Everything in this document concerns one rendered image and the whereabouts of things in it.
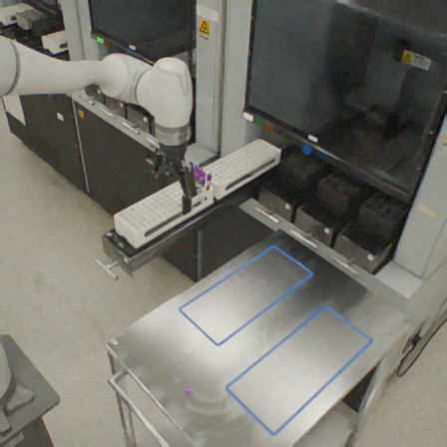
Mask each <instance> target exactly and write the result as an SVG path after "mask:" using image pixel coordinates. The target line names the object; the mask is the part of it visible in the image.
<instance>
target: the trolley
mask: <svg viewBox="0 0 447 447"><path fill-rule="evenodd" d="M414 324H415V322H414V321H413V320H412V319H410V318H409V317H407V315H405V314H404V313H402V312H401V311H400V310H398V309H397V308H395V307H394V306H392V305H391V304H389V303H388V302H387V301H385V300H384V299H382V297H380V296H379V295H376V294H374V293H373V292H372V291H370V290H369V289H367V288H366V287H364V286H363V285H361V284H360V283H359V282H357V281H356V280H355V279H354V278H352V277H351V276H349V275H348V274H346V273H345V272H344V271H342V270H341V269H339V268H338V267H336V266H335V265H333V264H332V263H331V262H329V261H328V260H325V259H324V258H323V257H321V256H320V255H318V254H317V253H316V252H314V251H313V250H311V249H310V248H308V247H307V246H305V245H304V244H302V243H301V242H300V241H298V240H297V239H295V238H294V237H292V236H291V235H289V234H288V233H287V232H286V231H285V230H283V229H282V228H280V229H278V230H277V231H275V232H274V233H272V234H271V235H269V236H267V237H266V238H264V239H263V240H261V241H260V242H258V243H257V244H255V245H253V246H252V247H250V248H249V249H247V250H246V251H244V252H243V253H241V254H240V255H239V256H237V257H236V258H234V259H233V260H231V261H230V262H228V263H227V264H225V265H222V266H220V267H219V268H217V269H216V270H214V271H213V272H211V273H210V274H208V275H206V276H205V277H203V278H202V279H200V280H199V281H197V282H196V283H194V285H192V286H190V287H189V288H187V289H186V290H184V291H183V292H181V293H180V294H178V295H176V296H175V297H173V298H172V299H170V300H169V301H167V302H166V303H164V304H163V305H161V306H159V307H156V308H155V309H153V310H152V311H151V312H150V313H148V314H147V315H145V316H143V317H142V318H140V319H139V320H137V321H136V322H134V323H133V324H131V325H129V326H128V327H126V328H125V329H123V330H122V331H120V332H119V333H117V335H115V336H113V337H112V338H110V339H107V340H106V341H104V344H105V347H106V348H107V352H108V357H109V362H110V367H111V372H112V377H110V378H109V379H108V380H107V382H108V383H109V384H110V385H111V386H112V388H113V389H114V390H115V392H116V397H117V402H118V407H119V412H120V417H121V422H122V427H123V432H124V437H125V442H126V447H137V446H136V439H135V433H134V428H133V422H132V416H131V411H132V412H133V413H134V414H135V415H136V417H137V418H138V419H139V420H140V421H141V423H142V424H143V425H144V426H145V427H146V429H147V430H148V431H149V432H150V433H151V434H152V435H151V436H150V437H149V438H148V439H146V440H145V441H144V442H143V443H141V444H140V445H139V446H138V447H339V446H340V445H341V444H342V443H343V442H344V441H345V440H346V439H347V438H348V439H347V442H346V444H345V446H344V447H355V445H356V443H357V441H358V439H359V437H360V434H361V431H362V429H363V426H364V424H365V422H366V420H367V419H368V417H369V415H370V413H371V411H372V408H373V406H374V404H375V402H376V400H377V398H378V396H379V394H380V392H381V390H382V388H383V386H384V384H385V382H386V380H387V378H388V376H389V374H390V371H391V369H392V367H393V365H394V363H395V361H396V359H397V358H398V356H399V353H400V351H401V349H402V347H403V343H404V341H405V339H406V337H407V334H408V332H409V330H410V328H411V327H412V326H413V325H414ZM384 356H385V357H384ZM383 357H384V359H383V361H382V363H381V365H380V367H379V369H378V372H377V374H376V376H375V378H374V381H373V383H372V385H371V387H370V390H369V392H368V395H367V398H366V400H365V402H364V404H363V407H362V409H361V411H360V413H359V416H358V418H357V420H356V422H355V424H352V423H350V422H349V421H348V420H347V419H346V418H344V417H343V416H342V415H341V414H340V413H339V412H338V411H336V409H335V408H334V406H335V405H336V404H337V402H338V401H339V400H340V399H341V398H342V397H344V396H345V395H346V394H347V393H348V392H349V391H350V390H351V389H352V388H353V387H354V386H355V385H356V384H357V383H358V382H359V381H360V380H361V379H362V378H363V377H364V376H365V375H366V374H367V373H368V372H369V371H370V370H371V369H372V367H373V366H374V365H375V364H376V363H377V362H378V361H380V360H381V359H382V358H383ZM126 374H129V375H130V376H131V377H132V378H133V379H134V380H135V382H136V383H137V384H138V385H139V386H140V387H141V388H142V390H143V391H144V392H145V393H146V394H147V395H148V396H149V398H150V399H151V400H152V401H153V402H154V403H155V404H156V405H157V407H159V408H160V409H161V410H162V411H163V414H164V415H165V416H166V417H167V418H168V419H169V420H170V421H169V422H168V423H166V424H165V425H164V427H162V428H161V429H160V430H159V431H157V430H156V429H155V428H154V427H153V425H152V424H151V423H150V422H149V421H148V420H147V418H146V417H145V416H144V415H143V414H142V412H141V411H140V410H139V409H138V408H137V407H136V405H135V404H133V403H132V402H131V400H130V399H129V398H128V392H127V386H126V379H125V375H126ZM187 385H190V386H191V387H192V388H193V395H192V396H186V394H185V390H186V386H187Z"/></svg>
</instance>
